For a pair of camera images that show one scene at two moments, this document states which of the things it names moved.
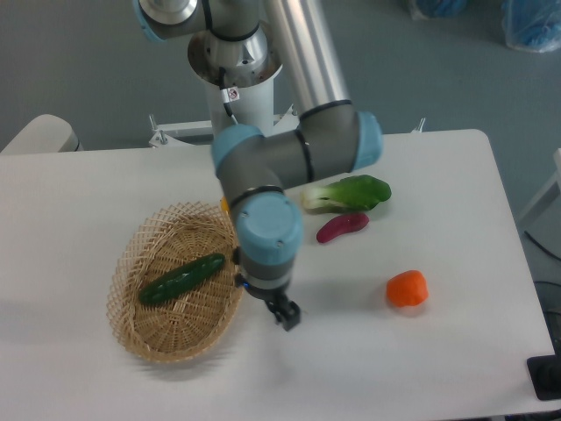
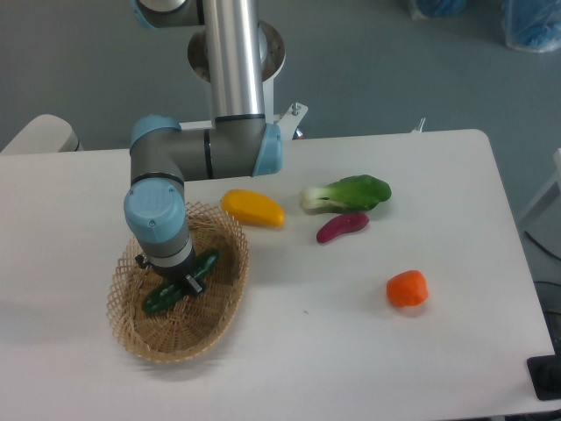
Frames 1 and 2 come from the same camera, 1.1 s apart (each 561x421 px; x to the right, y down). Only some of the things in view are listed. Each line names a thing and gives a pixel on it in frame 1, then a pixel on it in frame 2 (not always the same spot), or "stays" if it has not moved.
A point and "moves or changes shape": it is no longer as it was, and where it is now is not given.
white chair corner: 47,133 stays
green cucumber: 173,281 moves or changes shape
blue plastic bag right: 532,24 stays
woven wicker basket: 193,317 stays
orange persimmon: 408,288 stays
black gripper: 287,313 → 173,274
